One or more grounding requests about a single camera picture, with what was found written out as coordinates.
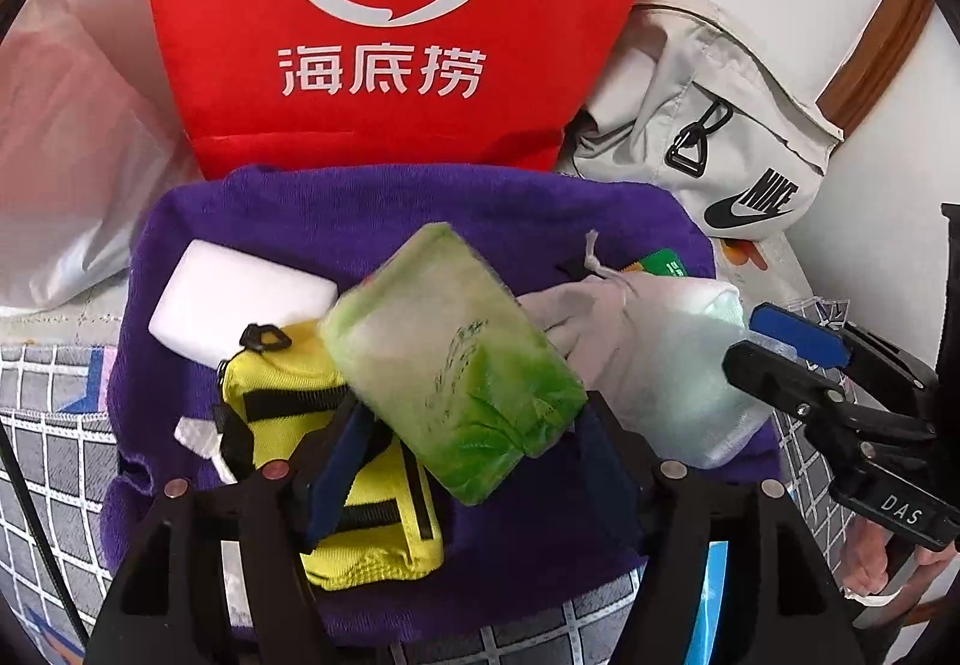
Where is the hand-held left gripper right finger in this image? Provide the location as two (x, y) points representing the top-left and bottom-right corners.
(585, 393), (867, 665)

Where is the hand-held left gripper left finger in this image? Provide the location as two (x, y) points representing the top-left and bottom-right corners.
(90, 399), (395, 665)

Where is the black cable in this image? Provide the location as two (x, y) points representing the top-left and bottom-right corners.
(0, 425), (83, 643)

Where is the white sponge block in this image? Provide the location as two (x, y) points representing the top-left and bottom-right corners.
(148, 239), (338, 366)

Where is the wooden bed frame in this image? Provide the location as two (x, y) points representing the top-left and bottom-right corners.
(817, 0), (935, 126)

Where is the pale green tissue packet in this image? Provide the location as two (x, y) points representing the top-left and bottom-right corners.
(319, 222), (590, 505)

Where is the grey drawstring pouch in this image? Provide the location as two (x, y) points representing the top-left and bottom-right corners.
(517, 230), (676, 426)

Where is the grey checked star-print blanket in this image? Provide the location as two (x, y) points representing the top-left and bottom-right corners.
(0, 237), (863, 665)

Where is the beige waist bag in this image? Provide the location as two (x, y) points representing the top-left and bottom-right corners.
(555, 0), (845, 238)

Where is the white plastic shopping bag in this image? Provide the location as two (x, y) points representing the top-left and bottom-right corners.
(0, 0), (200, 313)

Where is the person's right hand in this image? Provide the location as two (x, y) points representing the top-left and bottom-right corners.
(844, 526), (960, 598)

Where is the purple towel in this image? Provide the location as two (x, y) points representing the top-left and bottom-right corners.
(101, 164), (785, 643)

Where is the small green labelled packet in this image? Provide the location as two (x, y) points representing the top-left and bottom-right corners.
(637, 248), (691, 280)

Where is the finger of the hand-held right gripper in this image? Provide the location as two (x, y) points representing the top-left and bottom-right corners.
(724, 340), (935, 445)
(750, 306), (940, 385)

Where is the yellow mesh pouch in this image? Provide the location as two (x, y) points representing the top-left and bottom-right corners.
(214, 320), (445, 591)

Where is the blue tissue pack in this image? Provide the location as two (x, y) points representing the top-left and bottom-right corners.
(701, 541), (728, 665)

